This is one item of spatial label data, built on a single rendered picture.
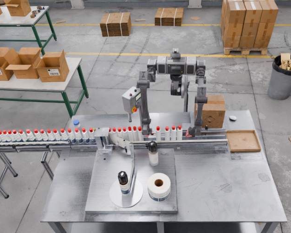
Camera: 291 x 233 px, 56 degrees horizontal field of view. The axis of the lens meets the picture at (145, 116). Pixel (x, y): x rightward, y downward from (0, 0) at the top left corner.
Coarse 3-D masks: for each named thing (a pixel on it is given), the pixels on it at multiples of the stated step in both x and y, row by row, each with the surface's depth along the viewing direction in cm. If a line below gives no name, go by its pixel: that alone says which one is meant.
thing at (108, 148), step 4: (104, 136) 271; (96, 140) 266; (100, 140) 266; (104, 140) 270; (108, 140) 270; (100, 144) 271; (104, 144) 271; (108, 144) 274; (112, 144) 282; (100, 148) 275; (104, 148) 276; (108, 148) 276; (112, 148) 281; (104, 152) 279
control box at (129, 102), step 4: (132, 88) 257; (128, 92) 253; (132, 92) 253; (136, 92) 252; (124, 96) 250; (128, 96) 249; (132, 96) 249; (124, 100) 252; (128, 100) 248; (132, 100) 250; (124, 104) 257; (128, 104) 252; (132, 104) 253; (140, 104) 265; (124, 108) 261; (128, 108) 256; (132, 108) 255; (136, 108) 262; (128, 112) 261; (132, 112) 258
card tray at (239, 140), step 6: (228, 132) 294; (234, 132) 294; (240, 132) 293; (246, 132) 292; (252, 132) 292; (228, 138) 288; (234, 138) 288; (240, 138) 287; (246, 138) 287; (252, 138) 286; (234, 144) 282; (240, 144) 282; (246, 144) 281; (252, 144) 281; (258, 144) 279; (234, 150) 275; (240, 150) 275; (246, 150) 274; (252, 150) 274; (258, 150) 274
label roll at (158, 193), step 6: (156, 174) 241; (162, 174) 241; (150, 180) 237; (156, 180) 238; (162, 180) 236; (168, 180) 236; (150, 186) 233; (156, 186) 233; (162, 186) 232; (168, 186) 232; (150, 192) 234; (156, 192) 229; (162, 192) 228; (168, 192) 234; (156, 198) 235; (162, 198) 235
